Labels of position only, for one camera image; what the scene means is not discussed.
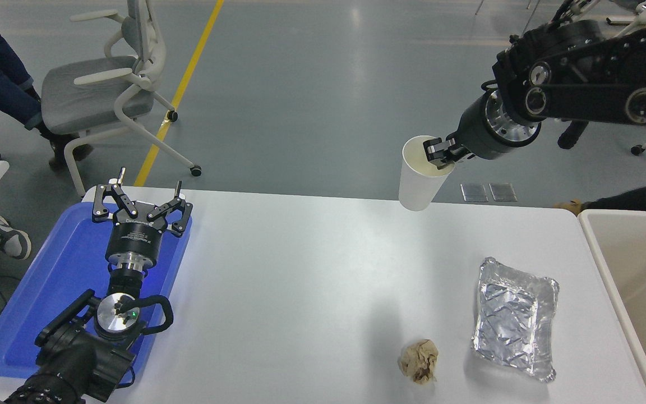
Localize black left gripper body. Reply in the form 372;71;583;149
104;201;169;263

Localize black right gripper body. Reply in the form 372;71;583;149
454;95;526;161

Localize white paper cup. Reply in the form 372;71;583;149
398;135;455;212

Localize metal floor plate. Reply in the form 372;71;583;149
461;183;489;203
490;183;519;203

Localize blue plastic tray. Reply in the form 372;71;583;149
0;201;193;388

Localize person's foot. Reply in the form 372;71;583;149
0;214;33;260

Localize grey white office chair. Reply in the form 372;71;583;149
41;0;202;197

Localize thin metal table legs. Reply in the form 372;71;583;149
474;0;542;47

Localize silver foil tray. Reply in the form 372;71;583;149
472;257;560;383

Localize crumpled tan paper ball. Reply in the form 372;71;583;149
399;339;439;385

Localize large pale bin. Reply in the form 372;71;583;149
578;209;646;404

